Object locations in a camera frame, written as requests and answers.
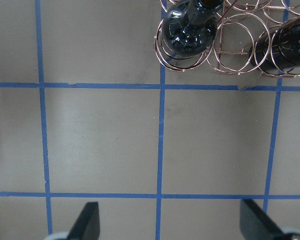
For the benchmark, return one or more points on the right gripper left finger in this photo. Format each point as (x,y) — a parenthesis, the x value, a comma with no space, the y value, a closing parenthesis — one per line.
(86,226)

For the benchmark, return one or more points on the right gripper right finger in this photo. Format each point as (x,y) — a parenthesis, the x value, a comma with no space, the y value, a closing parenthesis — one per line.
(256,224)

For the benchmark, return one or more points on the dark wine bottle in basket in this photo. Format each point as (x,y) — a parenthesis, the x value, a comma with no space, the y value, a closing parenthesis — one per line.
(189,27)

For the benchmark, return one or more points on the copper wire wine basket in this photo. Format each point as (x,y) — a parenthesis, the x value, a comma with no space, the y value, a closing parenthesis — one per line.
(239,25)

